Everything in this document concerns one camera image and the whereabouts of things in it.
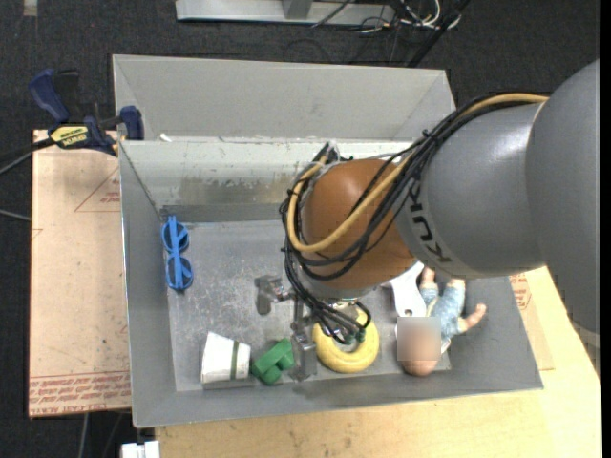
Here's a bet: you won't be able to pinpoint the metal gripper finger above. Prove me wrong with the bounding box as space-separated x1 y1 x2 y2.
254 276 292 317
287 335 318 383

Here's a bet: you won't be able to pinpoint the grey metal bin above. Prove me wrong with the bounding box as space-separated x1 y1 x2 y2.
112 53 545 428

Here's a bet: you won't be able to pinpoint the black cylinder on white bracket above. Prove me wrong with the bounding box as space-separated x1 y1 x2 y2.
388 261 428 320

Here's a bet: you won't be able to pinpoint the white paper cup green stripe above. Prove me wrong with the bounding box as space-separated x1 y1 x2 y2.
200 331 252 385

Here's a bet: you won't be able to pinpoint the green toy block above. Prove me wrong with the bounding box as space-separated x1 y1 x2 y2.
249 337 296 386

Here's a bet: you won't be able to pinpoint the blue sunglasses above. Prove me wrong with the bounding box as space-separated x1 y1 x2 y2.
160 215 195 292

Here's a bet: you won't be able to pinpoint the baby doll in blue clothes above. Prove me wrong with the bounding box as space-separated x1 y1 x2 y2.
395 265 489 379

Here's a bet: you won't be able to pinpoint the yellow ring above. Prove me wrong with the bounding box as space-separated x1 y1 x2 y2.
311 313 381 375

